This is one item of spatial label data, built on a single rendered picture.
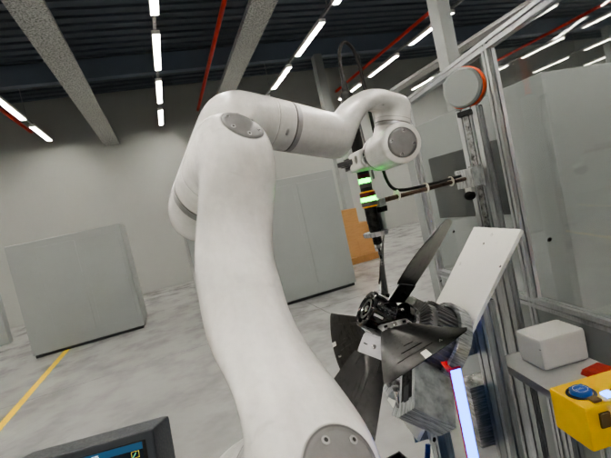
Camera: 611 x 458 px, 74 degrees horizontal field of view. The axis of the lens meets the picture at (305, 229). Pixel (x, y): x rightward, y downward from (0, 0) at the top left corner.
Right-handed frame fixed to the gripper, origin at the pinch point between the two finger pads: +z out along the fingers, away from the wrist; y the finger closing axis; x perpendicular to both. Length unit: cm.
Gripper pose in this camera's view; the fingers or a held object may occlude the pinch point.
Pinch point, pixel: (361, 162)
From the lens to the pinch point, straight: 115.7
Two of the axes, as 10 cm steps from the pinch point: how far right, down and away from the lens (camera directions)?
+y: 9.7, -2.2, 1.2
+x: -2.2, -9.7, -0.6
